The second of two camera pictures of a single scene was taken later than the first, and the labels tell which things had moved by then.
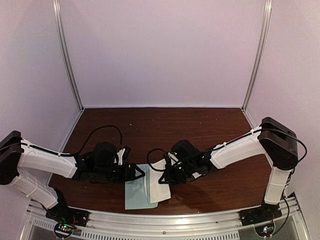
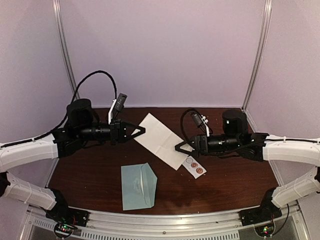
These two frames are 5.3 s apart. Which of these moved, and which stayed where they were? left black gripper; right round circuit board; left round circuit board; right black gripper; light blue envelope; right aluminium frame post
Moved: left black gripper; right black gripper
Stayed: right round circuit board; light blue envelope; left round circuit board; right aluminium frame post
